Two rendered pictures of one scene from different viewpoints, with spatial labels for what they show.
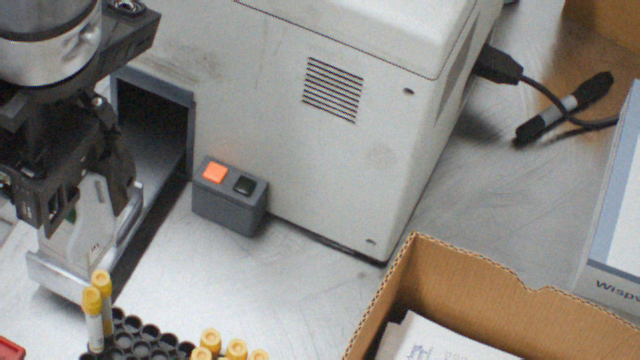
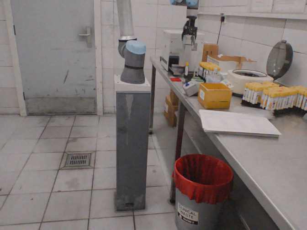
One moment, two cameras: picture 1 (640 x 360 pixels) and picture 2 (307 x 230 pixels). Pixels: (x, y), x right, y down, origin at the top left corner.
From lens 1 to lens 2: 168 cm
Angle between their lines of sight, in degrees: 39
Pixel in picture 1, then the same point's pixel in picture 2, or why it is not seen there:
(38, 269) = (176, 70)
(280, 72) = not seen: hidden behind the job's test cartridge
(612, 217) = not seen: hidden behind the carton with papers
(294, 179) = (190, 63)
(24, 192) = (194, 29)
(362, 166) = (197, 56)
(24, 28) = (196, 7)
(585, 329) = (226, 59)
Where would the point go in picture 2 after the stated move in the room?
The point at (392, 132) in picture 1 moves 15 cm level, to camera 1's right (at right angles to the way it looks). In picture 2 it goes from (200, 49) to (215, 49)
